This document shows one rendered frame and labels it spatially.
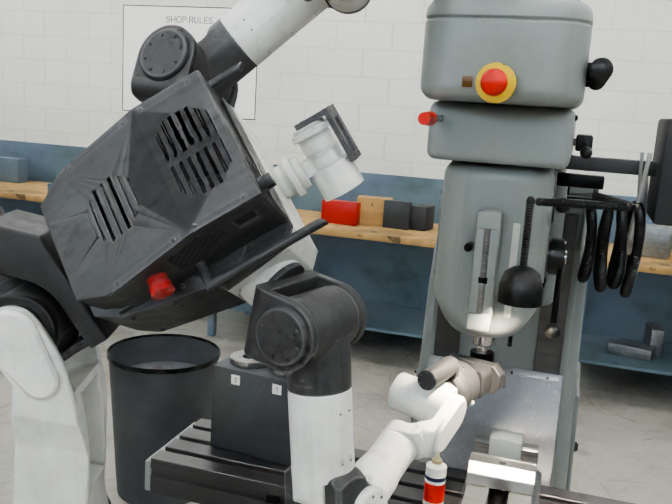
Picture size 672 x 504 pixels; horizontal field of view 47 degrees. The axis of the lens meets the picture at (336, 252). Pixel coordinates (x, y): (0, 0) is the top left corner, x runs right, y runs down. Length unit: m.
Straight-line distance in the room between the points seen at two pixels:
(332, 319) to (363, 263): 4.94
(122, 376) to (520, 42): 2.40
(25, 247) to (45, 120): 6.01
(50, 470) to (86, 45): 5.83
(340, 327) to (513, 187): 0.47
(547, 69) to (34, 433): 0.93
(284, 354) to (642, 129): 4.83
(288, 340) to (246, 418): 0.72
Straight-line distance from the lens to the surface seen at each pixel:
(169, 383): 3.20
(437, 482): 1.55
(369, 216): 5.37
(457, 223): 1.39
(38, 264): 1.16
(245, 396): 1.67
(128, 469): 3.44
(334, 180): 1.12
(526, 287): 1.27
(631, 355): 5.29
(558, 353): 1.89
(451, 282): 1.41
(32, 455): 1.27
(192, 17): 6.42
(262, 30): 1.20
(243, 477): 1.64
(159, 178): 0.99
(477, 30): 1.24
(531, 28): 1.24
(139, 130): 1.03
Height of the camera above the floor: 1.72
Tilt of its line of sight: 11 degrees down
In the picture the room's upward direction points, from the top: 4 degrees clockwise
